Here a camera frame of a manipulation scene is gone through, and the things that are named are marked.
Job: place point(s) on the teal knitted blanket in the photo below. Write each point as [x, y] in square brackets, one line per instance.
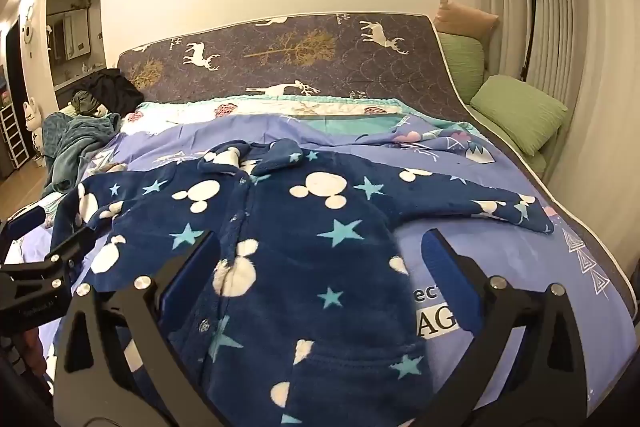
[70, 142]

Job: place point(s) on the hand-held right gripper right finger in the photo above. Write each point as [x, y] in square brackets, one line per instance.
[445, 277]

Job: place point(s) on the purple tree-print bed sheet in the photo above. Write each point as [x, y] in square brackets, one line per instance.
[500, 217]

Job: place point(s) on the pink pillow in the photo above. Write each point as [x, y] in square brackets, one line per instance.
[462, 19]

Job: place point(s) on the white cat figurine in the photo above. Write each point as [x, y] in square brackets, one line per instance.
[34, 127]

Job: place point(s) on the grey pleated curtain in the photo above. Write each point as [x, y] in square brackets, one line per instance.
[575, 32]

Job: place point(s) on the wall cabinet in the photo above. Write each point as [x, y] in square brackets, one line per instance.
[70, 34]

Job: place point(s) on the grey-green garment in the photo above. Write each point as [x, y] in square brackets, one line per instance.
[87, 102]

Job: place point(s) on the navy fleece star-print garment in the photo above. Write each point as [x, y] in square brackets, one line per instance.
[300, 257]

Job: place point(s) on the small green pillow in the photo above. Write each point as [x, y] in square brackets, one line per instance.
[460, 67]

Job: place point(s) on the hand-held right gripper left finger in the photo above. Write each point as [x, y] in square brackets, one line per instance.
[190, 277]

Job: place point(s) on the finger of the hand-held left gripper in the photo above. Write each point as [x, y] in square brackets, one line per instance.
[70, 252]
[25, 219]

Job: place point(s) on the large green pillow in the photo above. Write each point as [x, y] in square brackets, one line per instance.
[520, 112]

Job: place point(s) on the white wall clock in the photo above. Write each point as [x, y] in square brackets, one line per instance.
[28, 29]

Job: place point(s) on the black garment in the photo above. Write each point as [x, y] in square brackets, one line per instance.
[117, 89]

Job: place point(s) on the white quilt with teal trim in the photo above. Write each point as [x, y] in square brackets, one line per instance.
[330, 107]

